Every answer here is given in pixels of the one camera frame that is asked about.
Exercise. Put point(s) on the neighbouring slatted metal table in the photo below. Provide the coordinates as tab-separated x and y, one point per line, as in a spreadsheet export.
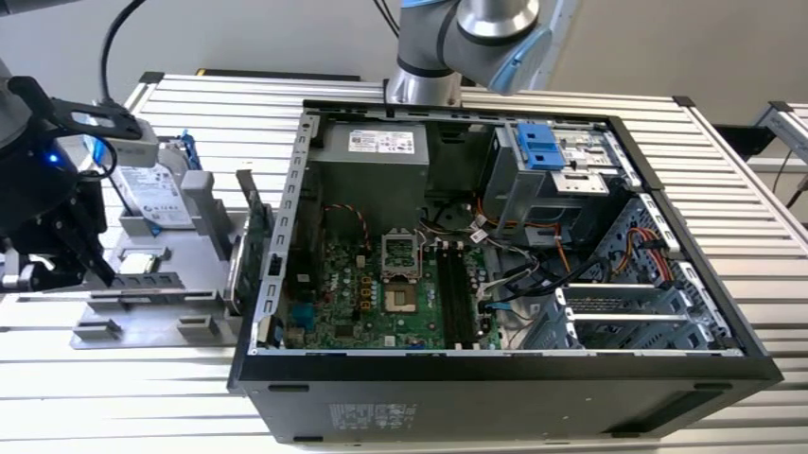
789	120

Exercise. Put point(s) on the thin locking lever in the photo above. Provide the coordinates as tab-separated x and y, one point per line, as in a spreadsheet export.
419	257

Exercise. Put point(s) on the graphics card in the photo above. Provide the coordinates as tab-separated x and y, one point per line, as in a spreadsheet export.
255	246

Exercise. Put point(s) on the grey power supply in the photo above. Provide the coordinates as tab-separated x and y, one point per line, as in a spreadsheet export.
366	189

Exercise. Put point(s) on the RAM stick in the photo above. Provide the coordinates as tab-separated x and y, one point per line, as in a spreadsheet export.
154	300
151	280

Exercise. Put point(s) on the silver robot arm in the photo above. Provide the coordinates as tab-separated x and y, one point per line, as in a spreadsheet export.
491	28

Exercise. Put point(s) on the metal disk bay cage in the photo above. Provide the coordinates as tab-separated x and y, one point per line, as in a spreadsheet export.
630	316

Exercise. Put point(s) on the grey parts rack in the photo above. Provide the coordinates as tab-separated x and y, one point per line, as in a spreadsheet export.
190	265

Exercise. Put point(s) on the hard disk in blue carrier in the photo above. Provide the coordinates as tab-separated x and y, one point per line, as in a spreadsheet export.
154	198

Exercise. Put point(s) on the green motherboard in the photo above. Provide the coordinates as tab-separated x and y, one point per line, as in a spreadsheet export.
403	331

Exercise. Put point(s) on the grey optical drive cage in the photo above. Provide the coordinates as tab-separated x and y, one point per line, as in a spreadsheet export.
517	198

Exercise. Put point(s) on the black RAM slot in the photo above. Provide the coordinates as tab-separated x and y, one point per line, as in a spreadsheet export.
465	302
450	302

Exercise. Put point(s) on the CPU socket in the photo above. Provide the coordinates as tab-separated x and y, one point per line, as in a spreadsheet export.
401	299

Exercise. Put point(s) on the black round fan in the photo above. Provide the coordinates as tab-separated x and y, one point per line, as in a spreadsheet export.
451	217

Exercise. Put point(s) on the black PC case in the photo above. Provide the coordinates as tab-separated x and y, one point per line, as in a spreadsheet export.
442	402

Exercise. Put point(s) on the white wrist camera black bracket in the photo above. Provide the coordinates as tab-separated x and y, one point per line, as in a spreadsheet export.
135	151

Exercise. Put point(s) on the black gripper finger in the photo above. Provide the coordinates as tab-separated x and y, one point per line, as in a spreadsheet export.
81	246
44	276

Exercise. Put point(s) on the blue drive latch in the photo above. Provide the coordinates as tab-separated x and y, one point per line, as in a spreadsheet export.
537	146

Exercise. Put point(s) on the silver CPU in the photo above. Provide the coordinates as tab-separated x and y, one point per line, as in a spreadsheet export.
135	264

